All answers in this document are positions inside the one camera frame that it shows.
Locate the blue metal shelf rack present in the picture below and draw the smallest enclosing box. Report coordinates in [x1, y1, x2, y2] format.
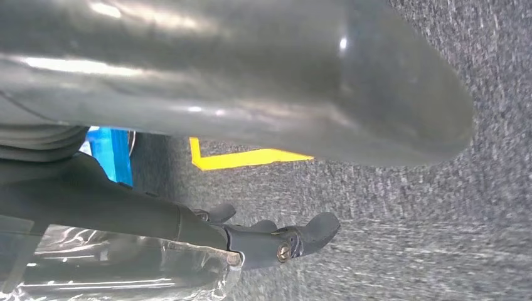
[85, 126, 135, 187]

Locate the yellow floor tape outline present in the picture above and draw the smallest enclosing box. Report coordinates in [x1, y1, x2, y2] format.
[189, 137, 314, 172]

